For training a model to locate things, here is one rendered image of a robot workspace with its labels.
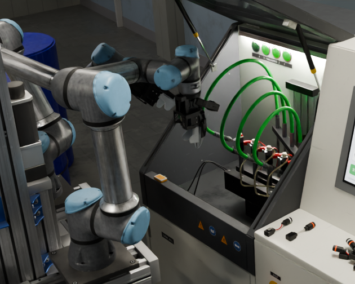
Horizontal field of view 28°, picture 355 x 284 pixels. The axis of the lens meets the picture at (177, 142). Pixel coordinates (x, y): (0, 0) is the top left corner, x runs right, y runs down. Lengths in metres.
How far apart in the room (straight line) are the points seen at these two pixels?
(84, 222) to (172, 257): 0.91
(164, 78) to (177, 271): 1.05
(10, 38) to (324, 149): 1.17
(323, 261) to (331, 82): 0.59
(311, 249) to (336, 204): 0.19
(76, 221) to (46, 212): 0.23
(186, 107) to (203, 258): 0.69
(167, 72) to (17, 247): 0.72
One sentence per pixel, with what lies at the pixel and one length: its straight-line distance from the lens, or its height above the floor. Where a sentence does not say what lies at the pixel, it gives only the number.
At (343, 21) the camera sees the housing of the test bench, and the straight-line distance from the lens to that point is 2.83.
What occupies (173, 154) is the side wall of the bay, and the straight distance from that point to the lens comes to 2.96.
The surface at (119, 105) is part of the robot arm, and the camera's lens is 1.87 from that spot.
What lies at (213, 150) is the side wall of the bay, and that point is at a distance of 3.10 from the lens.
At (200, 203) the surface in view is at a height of 0.95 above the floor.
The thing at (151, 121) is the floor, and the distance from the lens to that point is 5.75.
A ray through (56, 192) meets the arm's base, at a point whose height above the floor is 1.06.
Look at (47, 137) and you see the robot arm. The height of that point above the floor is 1.27.
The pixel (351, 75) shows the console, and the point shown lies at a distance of 2.35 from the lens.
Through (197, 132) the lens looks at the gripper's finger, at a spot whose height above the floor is 1.30.
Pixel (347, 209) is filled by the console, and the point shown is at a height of 1.05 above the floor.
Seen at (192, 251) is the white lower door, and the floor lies 0.72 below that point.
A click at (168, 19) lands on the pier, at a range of 6.94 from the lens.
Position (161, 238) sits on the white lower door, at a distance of 2.98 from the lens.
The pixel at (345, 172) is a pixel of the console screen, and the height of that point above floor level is 1.17.
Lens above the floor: 2.30
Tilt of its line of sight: 25 degrees down
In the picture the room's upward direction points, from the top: 5 degrees counter-clockwise
